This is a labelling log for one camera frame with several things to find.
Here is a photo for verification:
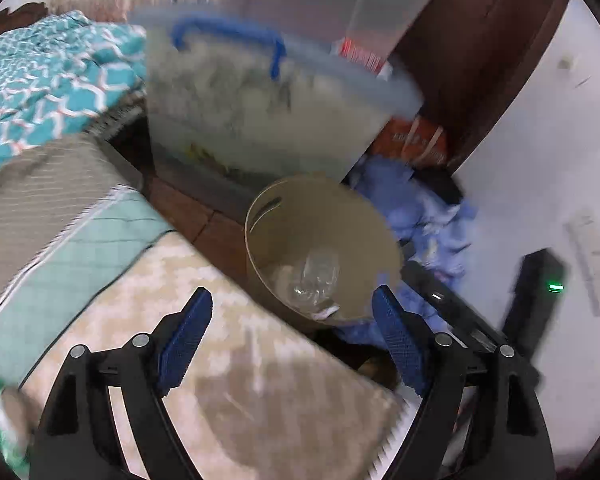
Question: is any beige round trash bin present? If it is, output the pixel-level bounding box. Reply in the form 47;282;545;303
244;176;404;333

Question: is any green white can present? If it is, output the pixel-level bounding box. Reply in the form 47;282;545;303
0;379;38;469

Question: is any blue fabric pile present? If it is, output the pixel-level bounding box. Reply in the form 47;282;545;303
339;155;479;351

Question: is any orange red snack bag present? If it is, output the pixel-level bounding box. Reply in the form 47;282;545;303
368;116;448;168

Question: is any beige zigzag bed cover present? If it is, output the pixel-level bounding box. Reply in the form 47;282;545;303
0;136;414;479

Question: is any clear crushed plastic bottle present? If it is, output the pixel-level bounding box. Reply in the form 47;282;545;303
288;248;340;312

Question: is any teal patterned blanket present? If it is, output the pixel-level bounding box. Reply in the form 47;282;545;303
0;11;146;168

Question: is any clear plastic storage box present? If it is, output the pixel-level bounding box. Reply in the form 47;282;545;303
129;4;422;180

